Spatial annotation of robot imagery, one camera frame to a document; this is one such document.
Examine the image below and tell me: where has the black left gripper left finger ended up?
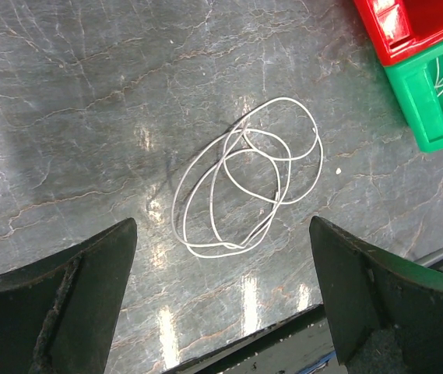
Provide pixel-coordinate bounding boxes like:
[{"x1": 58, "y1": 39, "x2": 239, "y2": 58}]
[{"x1": 0, "y1": 218, "x2": 137, "y2": 373}]

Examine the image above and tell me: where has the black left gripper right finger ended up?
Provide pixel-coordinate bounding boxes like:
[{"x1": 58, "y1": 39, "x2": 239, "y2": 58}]
[{"x1": 309, "y1": 217, "x2": 443, "y2": 373}]

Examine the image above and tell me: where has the near green plastic bin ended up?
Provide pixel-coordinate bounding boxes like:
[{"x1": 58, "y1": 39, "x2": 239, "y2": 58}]
[{"x1": 385, "y1": 41, "x2": 443, "y2": 153}]

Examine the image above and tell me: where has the red plastic bin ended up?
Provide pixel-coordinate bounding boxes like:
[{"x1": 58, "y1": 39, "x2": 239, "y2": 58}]
[{"x1": 353, "y1": 0, "x2": 443, "y2": 66}]

